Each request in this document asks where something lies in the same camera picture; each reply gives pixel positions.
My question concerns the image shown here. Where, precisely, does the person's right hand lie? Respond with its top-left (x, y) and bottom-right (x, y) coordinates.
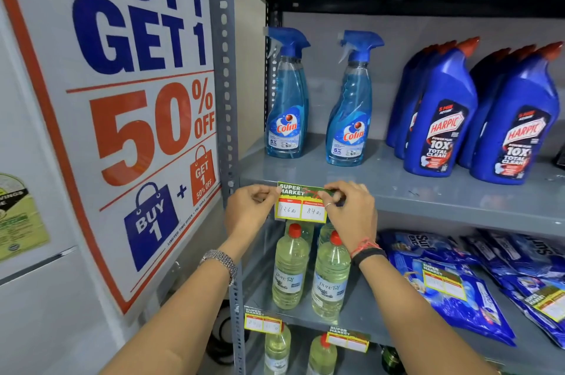
top-left (323, 180), bottom-right (379, 255)

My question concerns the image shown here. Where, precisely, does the black cable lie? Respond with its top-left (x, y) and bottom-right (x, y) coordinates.
top-left (207, 297), bottom-right (235, 366)

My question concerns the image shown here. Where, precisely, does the beige side board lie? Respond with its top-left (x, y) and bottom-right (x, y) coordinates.
top-left (233, 0), bottom-right (267, 170)

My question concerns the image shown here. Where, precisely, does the yellow green shelf price tag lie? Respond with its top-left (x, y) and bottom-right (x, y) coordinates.
top-left (275, 182), bottom-right (334, 224)

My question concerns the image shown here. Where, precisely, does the red thread bracelet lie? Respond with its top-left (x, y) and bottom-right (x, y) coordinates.
top-left (350, 238), bottom-right (382, 257)

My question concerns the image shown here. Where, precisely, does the green round-topped sticker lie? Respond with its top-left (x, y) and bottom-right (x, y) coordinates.
top-left (0, 173), bottom-right (50, 262)

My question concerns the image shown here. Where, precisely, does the person's right forearm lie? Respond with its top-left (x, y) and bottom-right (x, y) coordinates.
top-left (358, 253), bottom-right (501, 375)

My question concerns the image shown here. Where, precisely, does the blue glass cleaner spray bottle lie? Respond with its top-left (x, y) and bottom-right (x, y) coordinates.
top-left (264, 26), bottom-right (311, 159)
top-left (326, 30), bottom-right (385, 167)

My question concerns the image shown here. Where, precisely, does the grey metal shelf rack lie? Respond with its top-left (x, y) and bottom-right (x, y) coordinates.
top-left (206, 0), bottom-right (565, 375)

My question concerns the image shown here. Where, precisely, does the white promotional offer sign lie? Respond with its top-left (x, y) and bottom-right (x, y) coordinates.
top-left (0, 0), bottom-right (222, 315)

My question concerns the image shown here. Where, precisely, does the pile of blue detergent packets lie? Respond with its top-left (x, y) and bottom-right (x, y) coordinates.
top-left (379, 229), bottom-right (565, 350)

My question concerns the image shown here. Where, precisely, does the dark green bottle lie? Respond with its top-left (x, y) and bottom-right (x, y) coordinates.
top-left (380, 345), bottom-right (406, 375)

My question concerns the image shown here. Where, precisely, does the clear liquid bottle red cap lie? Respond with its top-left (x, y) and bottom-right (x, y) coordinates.
top-left (317, 221), bottom-right (337, 252)
top-left (306, 334), bottom-right (338, 375)
top-left (264, 324), bottom-right (292, 375)
top-left (311, 230), bottom-right (351, 322)
top-left (285, 219), bottom-right (315, 247)
top-left (272, 223), bottom-right (310, 311)

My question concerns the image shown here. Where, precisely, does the white refrigerator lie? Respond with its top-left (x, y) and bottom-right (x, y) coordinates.
top-left (0, 0), bottom-right (133, 375)

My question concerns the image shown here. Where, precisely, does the person's left forearm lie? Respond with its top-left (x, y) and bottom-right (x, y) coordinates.
top-left (101, 256), bottom-right (235, 375)

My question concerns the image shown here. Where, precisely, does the group of blue toilet cleaner bottles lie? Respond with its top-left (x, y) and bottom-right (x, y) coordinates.
top-left (386, 36), bottom-right (565, 186)

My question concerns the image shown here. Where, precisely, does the person's left hand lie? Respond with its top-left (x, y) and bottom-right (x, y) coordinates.
top-left (225, 184), bottom-right (283, 253)

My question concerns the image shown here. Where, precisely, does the silver metal wristwatch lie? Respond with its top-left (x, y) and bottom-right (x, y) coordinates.
top-left (199, 249), bottom-right (239, 286)

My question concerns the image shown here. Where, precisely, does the black wristband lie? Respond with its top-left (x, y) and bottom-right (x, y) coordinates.
top-left (351, 248), bottom-right (387, 268)

